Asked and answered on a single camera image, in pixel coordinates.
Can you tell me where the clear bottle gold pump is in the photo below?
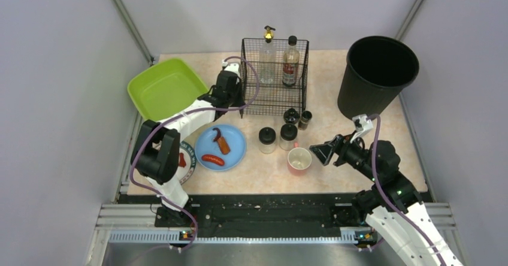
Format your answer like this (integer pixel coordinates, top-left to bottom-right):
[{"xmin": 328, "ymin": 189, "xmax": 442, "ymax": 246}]
[{"xmin": 258, "ymin": 25, "xmax": 276, "ymax": 84}]

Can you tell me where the brown sauce bottle black cap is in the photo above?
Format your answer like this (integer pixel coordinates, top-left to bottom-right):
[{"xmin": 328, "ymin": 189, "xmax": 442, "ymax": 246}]
[{"xmin": 282, "ymin": 35, "xmax": 300, "ymax": 87}]

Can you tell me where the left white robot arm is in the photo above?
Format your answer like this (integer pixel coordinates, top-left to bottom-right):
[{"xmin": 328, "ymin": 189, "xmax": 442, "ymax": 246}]
[{"xmin": 129, "ymin": 67, "xmax": 246, "ymax": 226}]

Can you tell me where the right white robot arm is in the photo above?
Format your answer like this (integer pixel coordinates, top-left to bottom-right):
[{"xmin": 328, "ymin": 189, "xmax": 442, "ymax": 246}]
[{"xmin": 309, "ymin": 135, "xmax": 462, "ymax": 265}]

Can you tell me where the pink mug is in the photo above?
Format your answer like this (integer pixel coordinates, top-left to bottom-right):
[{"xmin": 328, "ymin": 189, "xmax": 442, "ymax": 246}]
[{"xmin": 287, "ymin": 142, "xmax": 312, "ymax": 176}]

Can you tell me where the small dark spice bottle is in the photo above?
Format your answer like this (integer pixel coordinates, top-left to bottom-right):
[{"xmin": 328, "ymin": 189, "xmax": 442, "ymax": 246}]
[{"xmin": 298, "ymin": 110, "xmax": 313, "ymax": 131}]

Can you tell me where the clear jar black lid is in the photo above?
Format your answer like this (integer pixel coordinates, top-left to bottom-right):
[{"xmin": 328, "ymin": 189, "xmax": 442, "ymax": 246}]
[
  {"xmin": 279, "ymin": 123, "xmax": 298, "ymax": 151},
  {"xmin": 258, "ymin": 127, "xmax": 276, "ymax": 154}
]

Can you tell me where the dark red chili pepper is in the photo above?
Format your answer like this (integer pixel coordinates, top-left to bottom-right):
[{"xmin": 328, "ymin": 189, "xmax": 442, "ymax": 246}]
[{"xmin": 213, "ymin": 128, "xmax": 222, "ymax": 142}]

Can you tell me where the black pepper grinder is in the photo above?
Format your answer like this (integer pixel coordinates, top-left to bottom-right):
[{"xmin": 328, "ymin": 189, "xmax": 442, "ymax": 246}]
[{"xmin": 283, "ymin": 108, "xmax": 300, "ymax": 125}]

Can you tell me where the orange sausage piece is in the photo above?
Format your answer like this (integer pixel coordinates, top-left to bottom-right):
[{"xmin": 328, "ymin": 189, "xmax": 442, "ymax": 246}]
[{"xmin": 216, "ymin": 137, "xmax": 231, "ymax": 155}]

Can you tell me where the blue plate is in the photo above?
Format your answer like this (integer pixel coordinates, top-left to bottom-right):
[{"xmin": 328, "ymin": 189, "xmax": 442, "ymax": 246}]
[{"xmin": 195, "ymin": 124, "xmax": 246, "ymax": 172}]

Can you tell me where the red sausage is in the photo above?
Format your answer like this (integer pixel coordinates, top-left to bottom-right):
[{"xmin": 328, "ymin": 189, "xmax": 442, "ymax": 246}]
[{"xmin": 201, "ymin": 154, "xmax": 225, "ymax": 167}]

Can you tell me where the green plastic tub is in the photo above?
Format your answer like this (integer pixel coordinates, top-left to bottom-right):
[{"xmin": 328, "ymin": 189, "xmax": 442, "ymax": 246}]
[{"xmin": 127, "ymin": 58, "xmax": 209, "ymax": 121}]

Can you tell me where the black trash bin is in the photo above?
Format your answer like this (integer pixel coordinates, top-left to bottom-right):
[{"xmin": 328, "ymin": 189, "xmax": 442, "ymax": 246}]
[{"xmin": 337, "ymin": 36, "xmax": 419, "ymax": 119}]

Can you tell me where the red food piece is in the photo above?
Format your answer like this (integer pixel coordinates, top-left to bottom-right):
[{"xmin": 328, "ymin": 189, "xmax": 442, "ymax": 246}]
[{"xmin": 179, "ymin": 153, "xmax": 186, "ymax": 168}]

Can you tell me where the white green rimmed plate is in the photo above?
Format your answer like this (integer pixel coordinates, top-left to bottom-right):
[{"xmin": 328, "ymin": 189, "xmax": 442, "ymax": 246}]
[{"xmin": 176, "ymin": 141, "xmax": 197, "ymax": 185}]

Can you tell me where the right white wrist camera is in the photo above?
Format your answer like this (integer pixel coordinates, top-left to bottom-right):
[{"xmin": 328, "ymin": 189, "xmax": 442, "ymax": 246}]
[{"xmin": 351, "ymin": 114, "xmax": 373, "ymax": 142}]

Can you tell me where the black wire basket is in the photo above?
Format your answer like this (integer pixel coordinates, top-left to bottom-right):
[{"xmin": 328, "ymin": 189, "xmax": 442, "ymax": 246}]
[{"xmin": 240, "ymin": 38, "xmax": 309, "ymax": 116}]

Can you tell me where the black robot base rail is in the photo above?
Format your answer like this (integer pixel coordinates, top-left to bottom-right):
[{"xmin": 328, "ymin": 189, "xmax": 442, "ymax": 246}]
[{"xmin": 155, "ymin": 194, "xmax": 377, "ymax": 240}]

